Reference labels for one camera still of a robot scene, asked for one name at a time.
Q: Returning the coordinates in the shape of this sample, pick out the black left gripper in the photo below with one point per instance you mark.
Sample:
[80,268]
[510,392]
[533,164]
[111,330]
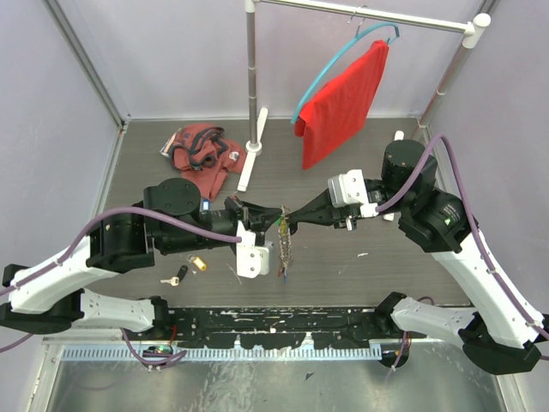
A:
[256,218]

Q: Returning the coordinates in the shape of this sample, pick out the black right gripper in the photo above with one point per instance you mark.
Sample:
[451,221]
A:
[312,210]

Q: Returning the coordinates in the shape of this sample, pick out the yellow handled metal keyring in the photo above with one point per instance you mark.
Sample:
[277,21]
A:
[285,246]

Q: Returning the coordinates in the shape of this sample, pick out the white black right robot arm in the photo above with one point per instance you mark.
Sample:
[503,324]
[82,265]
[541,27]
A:
[501,331]

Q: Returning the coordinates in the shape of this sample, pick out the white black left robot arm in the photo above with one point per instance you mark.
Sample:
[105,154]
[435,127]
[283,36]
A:
[53,296]

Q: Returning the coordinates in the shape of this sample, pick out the yellow tagged key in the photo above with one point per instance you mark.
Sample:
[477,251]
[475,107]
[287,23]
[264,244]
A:
[198,262]

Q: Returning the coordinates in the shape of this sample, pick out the maroon crumpled garment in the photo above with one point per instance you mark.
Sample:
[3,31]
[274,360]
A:
[202,155]

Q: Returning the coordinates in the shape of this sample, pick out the red hanging cloth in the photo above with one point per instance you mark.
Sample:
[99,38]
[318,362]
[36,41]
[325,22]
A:
[338,111]

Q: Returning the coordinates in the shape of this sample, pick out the black tagged key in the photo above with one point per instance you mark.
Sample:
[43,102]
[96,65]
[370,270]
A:
[175,280]

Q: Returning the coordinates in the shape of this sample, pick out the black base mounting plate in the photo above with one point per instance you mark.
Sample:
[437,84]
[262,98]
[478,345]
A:
[270,327]

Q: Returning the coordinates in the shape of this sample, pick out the teal clothes hanger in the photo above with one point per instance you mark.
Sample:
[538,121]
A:
[359,35]

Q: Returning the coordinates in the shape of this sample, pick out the white metal clothes rack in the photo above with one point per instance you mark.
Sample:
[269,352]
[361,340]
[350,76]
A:
[471,34]

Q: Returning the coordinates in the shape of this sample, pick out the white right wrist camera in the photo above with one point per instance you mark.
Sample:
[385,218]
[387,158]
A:
[349,188]

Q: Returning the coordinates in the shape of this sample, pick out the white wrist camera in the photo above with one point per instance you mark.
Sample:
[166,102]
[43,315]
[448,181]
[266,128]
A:
[349,188]
[252,260]

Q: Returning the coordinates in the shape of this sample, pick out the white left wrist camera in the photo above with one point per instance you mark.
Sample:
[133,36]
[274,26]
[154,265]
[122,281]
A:
[252,260]

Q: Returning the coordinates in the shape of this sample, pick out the grey slotted cable duct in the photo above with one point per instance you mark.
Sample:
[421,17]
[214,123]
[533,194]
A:
[111,352]

